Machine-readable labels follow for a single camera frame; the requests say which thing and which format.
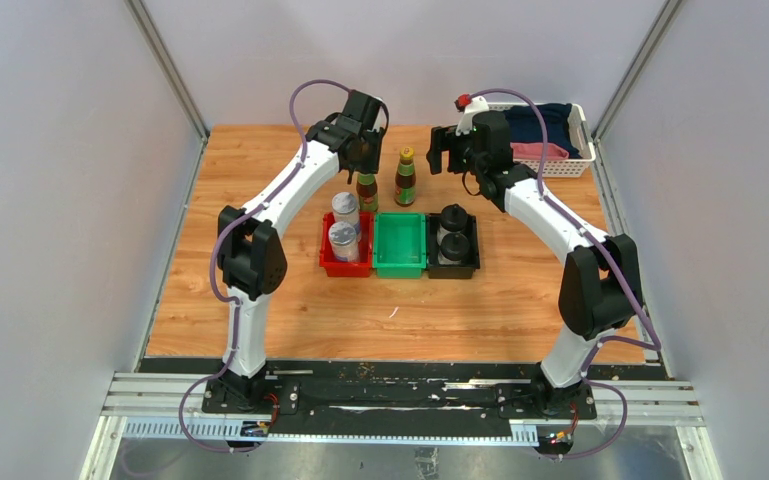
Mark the sauce bottle yellow cap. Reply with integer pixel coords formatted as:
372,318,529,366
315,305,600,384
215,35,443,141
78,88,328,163
394,147,416,206
356,173,379,212

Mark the silver lid jar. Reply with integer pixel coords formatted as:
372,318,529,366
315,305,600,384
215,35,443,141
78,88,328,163
331,192,361,234
328,221,360,263

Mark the black cap shaker bottle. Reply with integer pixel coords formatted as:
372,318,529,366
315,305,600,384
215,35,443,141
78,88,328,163
437,204,469,241

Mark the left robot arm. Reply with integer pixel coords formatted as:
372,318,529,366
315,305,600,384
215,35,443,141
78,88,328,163
210,90,389,413

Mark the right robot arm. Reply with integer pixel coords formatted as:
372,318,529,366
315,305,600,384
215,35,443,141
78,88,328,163
426,110,643,418

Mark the pink cloth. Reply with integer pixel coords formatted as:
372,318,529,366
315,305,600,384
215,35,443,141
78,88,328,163
511,142,571,162

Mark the navy blue cloth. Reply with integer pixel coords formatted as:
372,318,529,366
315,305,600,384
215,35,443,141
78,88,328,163
503,103,581,161

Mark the white plastic basket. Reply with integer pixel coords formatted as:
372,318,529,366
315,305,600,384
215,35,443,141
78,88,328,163
489,101,595,178

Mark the green plastic bin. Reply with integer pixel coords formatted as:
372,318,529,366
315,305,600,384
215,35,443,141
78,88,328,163
372,212,427,279

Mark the red plastic bin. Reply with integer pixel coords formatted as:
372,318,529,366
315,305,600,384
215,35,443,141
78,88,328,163
319,212,376,278

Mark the black plastic bin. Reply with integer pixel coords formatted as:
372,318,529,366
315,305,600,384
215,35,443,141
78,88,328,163
425,213,481,280

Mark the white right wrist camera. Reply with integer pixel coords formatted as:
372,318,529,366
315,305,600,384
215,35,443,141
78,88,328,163
455,94,490,136

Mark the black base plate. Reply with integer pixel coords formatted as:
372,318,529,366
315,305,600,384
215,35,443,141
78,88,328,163
201,359,597,439

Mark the aluminium frame rail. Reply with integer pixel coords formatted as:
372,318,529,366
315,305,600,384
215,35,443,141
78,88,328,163
81,358,722,479

